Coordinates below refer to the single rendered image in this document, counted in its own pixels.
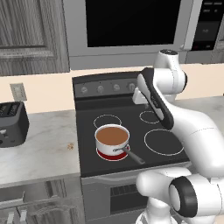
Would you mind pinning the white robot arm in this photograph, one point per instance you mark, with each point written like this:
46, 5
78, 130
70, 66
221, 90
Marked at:
201, 140

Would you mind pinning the grey wooden cupboard door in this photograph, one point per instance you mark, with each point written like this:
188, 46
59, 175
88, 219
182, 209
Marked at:
32, 35

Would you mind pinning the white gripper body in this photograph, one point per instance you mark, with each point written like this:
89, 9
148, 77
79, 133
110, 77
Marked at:
139, 96

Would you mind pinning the grey drawer front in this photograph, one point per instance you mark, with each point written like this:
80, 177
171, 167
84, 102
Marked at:
55, 189

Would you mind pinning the white saucepan with hot chocolate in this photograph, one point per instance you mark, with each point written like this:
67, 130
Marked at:
112, 137

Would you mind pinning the grey stove knob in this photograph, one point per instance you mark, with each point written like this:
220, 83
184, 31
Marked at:
100, 89
131, 86
116, 87
84, 89

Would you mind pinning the grey wall outlet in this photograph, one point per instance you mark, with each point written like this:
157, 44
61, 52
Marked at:
18, 91

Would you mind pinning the brown sugar cube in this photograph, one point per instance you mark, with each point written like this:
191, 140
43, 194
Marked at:
70, 146

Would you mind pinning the silver oven door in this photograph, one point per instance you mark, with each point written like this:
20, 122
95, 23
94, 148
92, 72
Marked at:
99, 198

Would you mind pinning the black stove with hob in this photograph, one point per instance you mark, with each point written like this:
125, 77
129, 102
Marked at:
131, 140

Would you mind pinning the black toaster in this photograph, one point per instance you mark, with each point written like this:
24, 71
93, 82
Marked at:
13, 122

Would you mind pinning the black wall oven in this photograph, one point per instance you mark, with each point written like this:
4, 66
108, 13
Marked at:
208, 26

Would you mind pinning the grey lower cupboard door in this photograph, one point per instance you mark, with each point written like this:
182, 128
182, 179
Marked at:
55, 211

